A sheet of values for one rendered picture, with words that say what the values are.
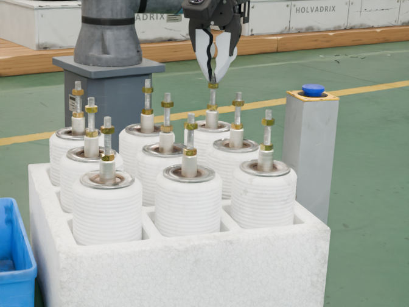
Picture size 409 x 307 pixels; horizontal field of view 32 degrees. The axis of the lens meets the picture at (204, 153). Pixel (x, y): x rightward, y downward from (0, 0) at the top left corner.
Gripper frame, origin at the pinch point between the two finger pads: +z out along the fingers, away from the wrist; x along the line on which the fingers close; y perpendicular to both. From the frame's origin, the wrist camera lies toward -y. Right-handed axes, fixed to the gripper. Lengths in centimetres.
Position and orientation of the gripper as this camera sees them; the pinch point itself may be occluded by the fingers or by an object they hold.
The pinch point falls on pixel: (212, 75)
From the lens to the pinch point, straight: 125.6
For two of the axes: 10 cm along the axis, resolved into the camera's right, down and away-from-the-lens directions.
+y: 4.2, -2.6, 8.7
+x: -9.1, -1.6, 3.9
